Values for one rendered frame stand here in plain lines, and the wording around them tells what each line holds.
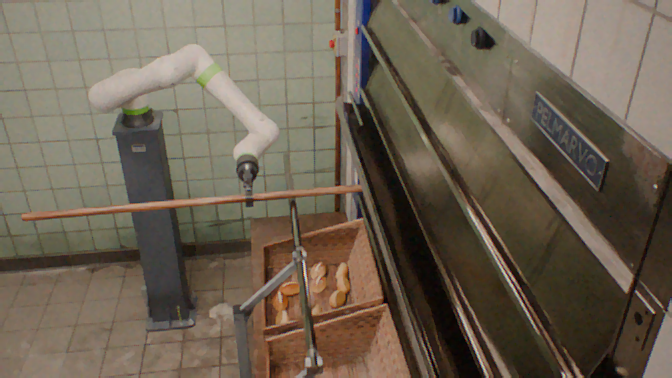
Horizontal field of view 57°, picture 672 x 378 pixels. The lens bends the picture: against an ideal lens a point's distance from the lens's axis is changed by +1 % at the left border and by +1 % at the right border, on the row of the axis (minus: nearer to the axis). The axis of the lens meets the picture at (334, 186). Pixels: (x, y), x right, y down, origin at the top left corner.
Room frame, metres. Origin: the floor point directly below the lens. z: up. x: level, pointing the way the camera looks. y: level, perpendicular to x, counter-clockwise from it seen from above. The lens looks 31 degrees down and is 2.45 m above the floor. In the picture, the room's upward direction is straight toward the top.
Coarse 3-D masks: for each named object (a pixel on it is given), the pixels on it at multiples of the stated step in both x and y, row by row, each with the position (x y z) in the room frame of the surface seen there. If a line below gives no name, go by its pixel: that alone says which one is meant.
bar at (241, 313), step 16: (288, 160) 2.32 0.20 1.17; (288, 176) 2.18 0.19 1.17; (304, 256) 1.66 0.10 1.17; (288, 272) 1.65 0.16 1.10; (304, 272) 1.57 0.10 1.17; (272, 288) 1.65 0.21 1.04; (304, 288) 1.49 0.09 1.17; (256, 304) 1.64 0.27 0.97; (304, 304) 1.42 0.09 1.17; (240, 320) 1.62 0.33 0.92; (304, 320) 1.35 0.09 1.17; (240, 336) 1.62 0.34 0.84; (240, 352) 1.62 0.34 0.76; (240, 368) 1.62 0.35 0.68; (320, 368) 1.18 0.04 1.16
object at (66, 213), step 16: (272, 192) 2.00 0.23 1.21; (288, 192) 2.00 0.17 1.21; (304, 192) 2.01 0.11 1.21; (320, 192) 2.01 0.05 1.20; (336, 192) 2.02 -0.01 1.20; (352, 192) 2.03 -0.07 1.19; (80, 208) 1.89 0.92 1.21; (96, 208) 1.89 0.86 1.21; (112, 208) 1.90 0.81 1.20; (128, 208) 1.90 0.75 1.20; (144, 208) 1.91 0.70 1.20; (160, 208) 1.92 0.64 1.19
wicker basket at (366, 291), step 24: (288, 240) 2.31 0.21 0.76; (312, 240) 2.33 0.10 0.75; (336, 240) 2.34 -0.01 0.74; (360, 240) 2.28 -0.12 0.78; (264, 264) 2.17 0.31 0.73; (312, 264) 2.32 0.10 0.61; (336, 264) 2.34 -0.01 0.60; (360, 264) 2.17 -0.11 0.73; (336, 288) 2.18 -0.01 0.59; (360, 288) 2.06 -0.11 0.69; (264, 312) 1.86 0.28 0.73; (288, 312) 2.02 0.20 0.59; (336, 312) 1.79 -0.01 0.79; (264, 336) 1.76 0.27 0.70
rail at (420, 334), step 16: (352, 128) 2.09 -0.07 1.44; (352, 144) 1.96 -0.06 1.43; (368, 176) 1.73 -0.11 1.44; (368, 192) 1.64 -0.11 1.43; (384, 224) 1.46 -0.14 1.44; (384, 240) 1.39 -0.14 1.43; (400, 272) 1.24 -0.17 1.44; (400, 288) 1.19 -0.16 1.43; (416, 320) 1.07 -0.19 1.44; (416, 336) 1.03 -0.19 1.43; (432, 368) 0.92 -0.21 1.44
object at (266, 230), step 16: (256, 224) 2.70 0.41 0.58; (272, 224) 2.70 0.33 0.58; (288, 224) 2.70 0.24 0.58; (304, 224) 2.70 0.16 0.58; (320, 224) 2.70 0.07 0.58; (336, 224) 2.70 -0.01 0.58; (256, 240) 2.56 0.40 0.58; (272, 240) 2.56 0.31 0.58; (304, 240) 2.56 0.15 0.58; (256, 256) 2.42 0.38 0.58; (256, 272) 2.30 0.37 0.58; (256, 288) 2.19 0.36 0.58; (256, 320) 1.98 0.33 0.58; (256, 336) 1.88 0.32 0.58; (256, 352) 1.79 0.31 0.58; (256, 368) 1.71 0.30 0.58; (288, 368) 1.71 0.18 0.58
